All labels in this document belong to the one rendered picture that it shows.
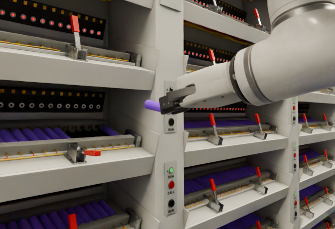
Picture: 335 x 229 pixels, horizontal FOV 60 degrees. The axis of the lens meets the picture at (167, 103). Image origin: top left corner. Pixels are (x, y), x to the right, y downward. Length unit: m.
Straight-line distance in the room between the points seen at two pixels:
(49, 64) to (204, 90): 0.27
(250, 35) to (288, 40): 0.67
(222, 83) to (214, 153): 0.45
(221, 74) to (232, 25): 0.55
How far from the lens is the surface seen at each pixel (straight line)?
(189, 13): 0.80
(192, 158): 0.77
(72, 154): 0.57
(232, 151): 0.91
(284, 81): 0.37
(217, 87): 0.41
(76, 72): 0.56
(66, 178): 0.56
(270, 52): 0.38
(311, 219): 1.54
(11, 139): 0.60
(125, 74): 0.62
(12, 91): 0.68
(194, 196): 0.89
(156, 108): 0.55
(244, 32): 1.00
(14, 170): 0.54
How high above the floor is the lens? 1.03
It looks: 2 degrees up
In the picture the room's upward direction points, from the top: straight up
